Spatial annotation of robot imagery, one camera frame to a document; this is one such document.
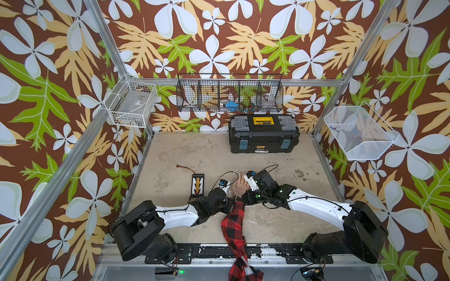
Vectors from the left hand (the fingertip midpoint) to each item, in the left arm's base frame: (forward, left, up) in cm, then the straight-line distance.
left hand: (233, 197), depth 87 cm
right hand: (-1, -3, +4) cm, 5 cm away
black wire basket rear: (+52, +2, +26) cm, 58 cm away
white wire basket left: (+37, +51, +30) cm, 70 cm away
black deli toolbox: (+33, -17, +13) cm, 39 cm away
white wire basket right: (+22, -61, +24) cm, 69 cm away
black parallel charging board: (+10, +19, -3) cm, 22 cm away
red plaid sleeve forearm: (-30, -2, -1) cm, 30 cm away
